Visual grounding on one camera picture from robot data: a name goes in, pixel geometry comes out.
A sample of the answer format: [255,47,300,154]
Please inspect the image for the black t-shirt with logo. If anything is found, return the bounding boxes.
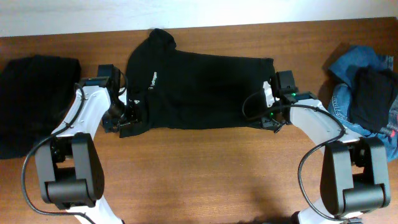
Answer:
[120,29,275,138]

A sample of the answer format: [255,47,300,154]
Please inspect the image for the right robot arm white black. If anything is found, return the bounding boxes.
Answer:
[261,71,391,224]

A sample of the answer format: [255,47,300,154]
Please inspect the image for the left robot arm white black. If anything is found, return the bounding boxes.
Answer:
[30,64,139,223]

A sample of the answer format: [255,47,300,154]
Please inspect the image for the blue denim jeans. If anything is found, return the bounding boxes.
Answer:
[323,43,397,162]

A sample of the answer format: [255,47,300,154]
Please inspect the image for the folded black garment left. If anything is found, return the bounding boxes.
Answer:
[1,55,81,159]

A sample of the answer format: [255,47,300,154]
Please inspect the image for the dark garment on jeans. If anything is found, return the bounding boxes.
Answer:
[349,67,397,134]

